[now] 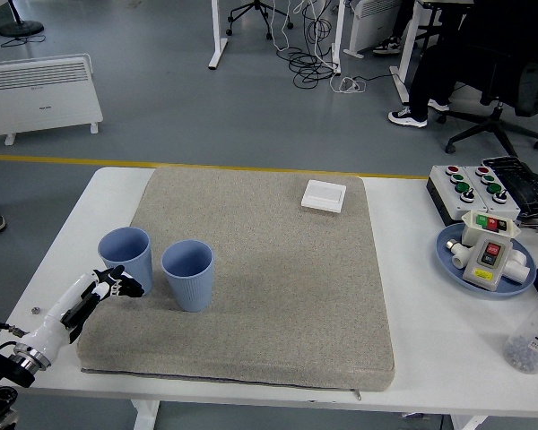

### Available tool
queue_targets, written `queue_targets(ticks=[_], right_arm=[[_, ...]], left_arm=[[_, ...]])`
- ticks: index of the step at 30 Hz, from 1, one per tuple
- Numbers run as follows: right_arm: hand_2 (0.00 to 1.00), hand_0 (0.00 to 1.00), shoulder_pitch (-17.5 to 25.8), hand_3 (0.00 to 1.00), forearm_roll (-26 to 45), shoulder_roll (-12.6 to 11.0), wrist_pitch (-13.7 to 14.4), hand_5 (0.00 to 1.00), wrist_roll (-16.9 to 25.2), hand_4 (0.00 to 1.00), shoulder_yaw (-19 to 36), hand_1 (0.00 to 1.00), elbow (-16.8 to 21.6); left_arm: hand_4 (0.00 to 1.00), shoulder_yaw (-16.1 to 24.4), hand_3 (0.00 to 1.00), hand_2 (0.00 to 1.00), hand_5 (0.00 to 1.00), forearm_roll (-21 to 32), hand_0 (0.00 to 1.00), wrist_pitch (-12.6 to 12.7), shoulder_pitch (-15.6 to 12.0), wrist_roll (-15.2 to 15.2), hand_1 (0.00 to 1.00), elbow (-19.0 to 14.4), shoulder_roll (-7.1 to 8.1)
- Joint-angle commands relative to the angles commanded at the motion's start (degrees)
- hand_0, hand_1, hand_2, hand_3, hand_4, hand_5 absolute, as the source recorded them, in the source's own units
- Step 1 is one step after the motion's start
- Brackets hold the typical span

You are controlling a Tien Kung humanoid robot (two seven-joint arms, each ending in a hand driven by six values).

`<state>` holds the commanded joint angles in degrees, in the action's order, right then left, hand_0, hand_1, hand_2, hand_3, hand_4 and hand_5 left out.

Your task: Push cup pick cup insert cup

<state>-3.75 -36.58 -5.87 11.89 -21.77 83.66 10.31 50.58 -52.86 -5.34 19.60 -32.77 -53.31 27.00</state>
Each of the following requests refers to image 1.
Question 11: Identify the black fan stand base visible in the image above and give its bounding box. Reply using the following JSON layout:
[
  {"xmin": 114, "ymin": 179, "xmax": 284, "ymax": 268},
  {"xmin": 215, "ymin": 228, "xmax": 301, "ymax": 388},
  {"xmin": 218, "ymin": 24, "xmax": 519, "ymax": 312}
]
[{"xmin": 0, "ymin": 0, "xmax": 45, "ymax": 38}]

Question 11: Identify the black cable tangle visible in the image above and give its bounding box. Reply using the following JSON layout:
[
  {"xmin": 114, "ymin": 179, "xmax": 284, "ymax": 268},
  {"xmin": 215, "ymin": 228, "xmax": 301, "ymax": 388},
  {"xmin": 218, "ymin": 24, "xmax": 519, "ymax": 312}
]
[{"xmin": 289, "ymin": 0, "xmax": 342, "ymax": 89}]

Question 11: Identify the black office chair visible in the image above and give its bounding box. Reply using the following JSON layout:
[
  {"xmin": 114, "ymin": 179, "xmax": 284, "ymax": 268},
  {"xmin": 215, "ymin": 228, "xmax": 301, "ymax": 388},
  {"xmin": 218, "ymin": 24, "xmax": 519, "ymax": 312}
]
[{"xmin": 437, "ymin": 57, "xmax": 538, "ymax": 156}]

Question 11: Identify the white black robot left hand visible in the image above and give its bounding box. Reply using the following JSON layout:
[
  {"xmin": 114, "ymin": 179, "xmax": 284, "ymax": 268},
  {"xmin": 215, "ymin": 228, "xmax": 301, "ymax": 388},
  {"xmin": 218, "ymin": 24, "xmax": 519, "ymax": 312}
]
[{"xmin": 13, "ymin": 265, "xmax": 145, "ymax": 365}]

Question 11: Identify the white desk leg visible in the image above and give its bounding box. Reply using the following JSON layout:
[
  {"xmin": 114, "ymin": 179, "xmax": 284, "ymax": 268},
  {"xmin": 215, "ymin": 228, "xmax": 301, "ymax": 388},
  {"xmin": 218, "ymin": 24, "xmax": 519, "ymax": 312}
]
[
  {"xmin": 329, "ymin": 0, "xmax": 346, "ymax": 75},
  {"xmin": 207, "ymin": 0, "xmax": 229, "ymax": 70}
]

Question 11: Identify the white pipe fitting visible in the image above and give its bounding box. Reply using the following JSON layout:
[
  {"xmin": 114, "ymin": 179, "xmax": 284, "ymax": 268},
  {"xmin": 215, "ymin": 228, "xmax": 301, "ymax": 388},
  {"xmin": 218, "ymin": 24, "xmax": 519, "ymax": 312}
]
[
  {"xmin": 447, "ymin": 245, "xmax": 473, "ymax": 270},
  {"xmin": 501, "ymin": 248, "xmax": 534, "ymax": 286}
]

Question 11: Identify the grey two-button power switch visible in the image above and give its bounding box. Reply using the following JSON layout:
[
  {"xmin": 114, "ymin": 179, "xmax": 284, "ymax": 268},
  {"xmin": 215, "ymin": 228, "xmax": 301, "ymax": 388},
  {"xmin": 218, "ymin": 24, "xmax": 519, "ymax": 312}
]
[{"xmin": 462, "ymin": 233, "xmax": 515, "ymax": 292}]

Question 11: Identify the white wall switch plate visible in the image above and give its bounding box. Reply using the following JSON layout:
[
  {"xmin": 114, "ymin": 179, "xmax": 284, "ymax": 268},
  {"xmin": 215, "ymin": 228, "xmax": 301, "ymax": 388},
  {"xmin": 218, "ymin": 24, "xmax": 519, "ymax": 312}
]
[{"xmin": 300, "ymin": 179, "xmax": 347, "ymax": 215}]

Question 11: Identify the blue plate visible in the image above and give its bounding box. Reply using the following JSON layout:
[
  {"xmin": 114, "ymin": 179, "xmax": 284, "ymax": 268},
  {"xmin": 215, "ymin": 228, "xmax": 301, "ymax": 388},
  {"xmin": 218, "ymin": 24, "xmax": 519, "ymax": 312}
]
[{"xmin": 435, "ymin": 223, "xmax": 538, "ymax": 298}]

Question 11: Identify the white table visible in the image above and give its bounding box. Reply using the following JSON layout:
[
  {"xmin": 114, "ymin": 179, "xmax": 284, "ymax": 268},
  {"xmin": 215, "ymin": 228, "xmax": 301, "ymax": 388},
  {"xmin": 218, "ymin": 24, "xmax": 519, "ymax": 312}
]
[{"xmin": 0, "ymin": 166, "xmax": 538, "ymax": 430}]

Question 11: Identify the white power adapter with cable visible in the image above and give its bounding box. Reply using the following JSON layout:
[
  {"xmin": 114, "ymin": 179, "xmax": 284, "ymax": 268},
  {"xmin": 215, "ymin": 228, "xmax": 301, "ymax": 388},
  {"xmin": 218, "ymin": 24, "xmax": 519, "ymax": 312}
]
[{"xmin": 330, "ymin": 75, "xmax": 368, "ymax": 95}]

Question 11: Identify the white panel heater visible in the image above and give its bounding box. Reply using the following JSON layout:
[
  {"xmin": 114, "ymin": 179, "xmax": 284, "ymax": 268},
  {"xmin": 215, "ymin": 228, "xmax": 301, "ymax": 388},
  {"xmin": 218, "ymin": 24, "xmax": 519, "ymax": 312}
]
[
  {"xmin": 0, "ymin": 53, "xmax": 104, "ymax": 147},
  {"xmin": 343, "ymin": 0, "xmax": 403, "ymax": 59}
]

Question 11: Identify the white push-button control box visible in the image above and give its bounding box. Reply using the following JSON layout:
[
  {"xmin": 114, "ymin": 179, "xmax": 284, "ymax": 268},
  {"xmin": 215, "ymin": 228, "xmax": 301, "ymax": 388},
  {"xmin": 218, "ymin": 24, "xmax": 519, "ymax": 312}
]
[
  {"xmin": 461, "ymin": 165, "xmax": 521, "ymax": 220},
  {"xmin": 426, "ymin": 164, "xmax": 490, "ymax": 227}
]

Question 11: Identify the black chair base with castors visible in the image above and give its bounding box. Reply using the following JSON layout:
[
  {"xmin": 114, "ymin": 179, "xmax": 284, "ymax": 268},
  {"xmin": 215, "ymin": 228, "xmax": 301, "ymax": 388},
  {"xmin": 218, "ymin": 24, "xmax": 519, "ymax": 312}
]
[{"xmin": 226, "ymin": 0, "xmax": 295, "ymax": 40}]

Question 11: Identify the grey-brown cushion mat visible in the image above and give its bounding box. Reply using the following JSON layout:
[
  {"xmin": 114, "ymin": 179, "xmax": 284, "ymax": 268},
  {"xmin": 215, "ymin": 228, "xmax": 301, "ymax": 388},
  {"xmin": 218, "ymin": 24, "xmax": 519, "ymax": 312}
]
[{"xmin": 75, "ymin": 166, "xmax": 395, "ymax": 393}]

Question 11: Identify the white three-button switch box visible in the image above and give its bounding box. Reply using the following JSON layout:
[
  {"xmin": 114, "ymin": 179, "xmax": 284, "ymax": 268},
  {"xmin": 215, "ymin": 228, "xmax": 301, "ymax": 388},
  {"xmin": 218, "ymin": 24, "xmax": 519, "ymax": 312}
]
[{"xmin": 459, "ymin": 210, "xmax": 521, "ymax": 245}]

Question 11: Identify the person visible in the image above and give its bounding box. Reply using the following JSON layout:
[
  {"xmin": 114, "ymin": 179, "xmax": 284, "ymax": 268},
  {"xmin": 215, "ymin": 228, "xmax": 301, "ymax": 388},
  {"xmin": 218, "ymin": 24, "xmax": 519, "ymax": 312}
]
[
  {"xmin": 387, "ymin": 0, "xmax": 538, "ymax": 129},
  {"xmin": 372, "ymin": 0, "xmax": 416, "ymax": 56}
]

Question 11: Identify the black tool case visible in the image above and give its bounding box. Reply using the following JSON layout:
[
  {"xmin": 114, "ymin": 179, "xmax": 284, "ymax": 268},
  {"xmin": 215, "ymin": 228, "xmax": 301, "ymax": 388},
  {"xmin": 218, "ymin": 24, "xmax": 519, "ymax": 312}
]
[{"xmin": 481, "ymin": 155, "xmax": 538, "ymax": 220}]

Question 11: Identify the blue ribbed cup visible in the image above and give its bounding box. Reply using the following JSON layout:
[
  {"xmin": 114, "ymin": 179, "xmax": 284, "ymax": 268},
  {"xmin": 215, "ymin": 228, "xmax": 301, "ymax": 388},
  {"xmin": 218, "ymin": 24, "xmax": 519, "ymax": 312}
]
[
  {"xmin": 161, "ymin": 240, "xmax": 215, "ymax": 314},
  {"xmin": 97, "ymin": 227, "xmax": 154, "ymax": 297}
]

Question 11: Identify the clear bottle with red cap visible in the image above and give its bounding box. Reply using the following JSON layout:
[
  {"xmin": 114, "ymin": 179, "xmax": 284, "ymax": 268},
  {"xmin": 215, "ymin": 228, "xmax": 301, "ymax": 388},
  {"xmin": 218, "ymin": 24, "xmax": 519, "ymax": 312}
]
[{"xmin": 502, "ymin": 289, "xmax": 538, "ymax": 375}]

